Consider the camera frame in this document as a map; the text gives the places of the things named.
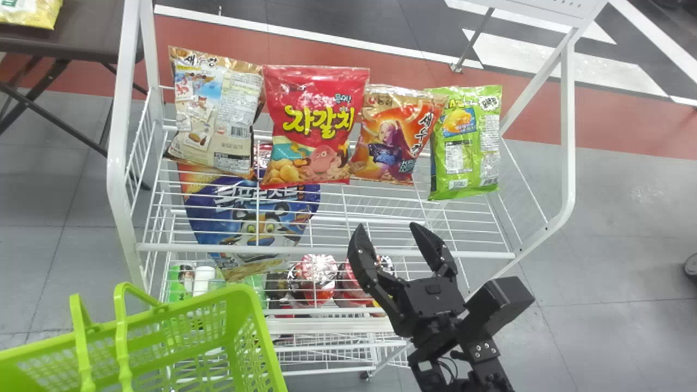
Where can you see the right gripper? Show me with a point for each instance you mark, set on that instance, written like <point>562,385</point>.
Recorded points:
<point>427,305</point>

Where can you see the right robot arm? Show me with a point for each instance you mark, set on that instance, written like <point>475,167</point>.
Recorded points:
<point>463,365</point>

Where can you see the red noodle cup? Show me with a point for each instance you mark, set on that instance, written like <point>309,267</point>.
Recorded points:
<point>354,286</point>
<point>316,277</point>

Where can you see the orange snack packet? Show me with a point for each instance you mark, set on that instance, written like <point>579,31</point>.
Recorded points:
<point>389,136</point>

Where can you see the green snack packet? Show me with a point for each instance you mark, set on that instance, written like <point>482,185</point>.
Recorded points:
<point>465,141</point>

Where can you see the red snack packet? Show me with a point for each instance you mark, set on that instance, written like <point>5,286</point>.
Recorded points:
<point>313,122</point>

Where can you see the blue cereal bag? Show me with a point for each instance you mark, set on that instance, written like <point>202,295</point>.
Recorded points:
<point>239,212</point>

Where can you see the green basket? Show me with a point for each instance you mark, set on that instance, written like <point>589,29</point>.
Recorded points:
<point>218,348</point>

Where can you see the green bottle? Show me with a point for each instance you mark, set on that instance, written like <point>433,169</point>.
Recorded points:
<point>179,280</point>

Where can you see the beige snack packet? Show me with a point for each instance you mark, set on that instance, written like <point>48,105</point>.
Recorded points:
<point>215,109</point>

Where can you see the white side table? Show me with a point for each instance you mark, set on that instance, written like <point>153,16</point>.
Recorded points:
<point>523,16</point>

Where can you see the dark side table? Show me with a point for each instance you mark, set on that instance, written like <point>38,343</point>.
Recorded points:
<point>65,38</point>

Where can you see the yellow snack packet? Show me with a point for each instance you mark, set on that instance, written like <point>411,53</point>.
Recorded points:
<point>30,12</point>

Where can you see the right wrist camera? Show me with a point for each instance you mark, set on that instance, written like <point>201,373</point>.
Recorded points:
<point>498,302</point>

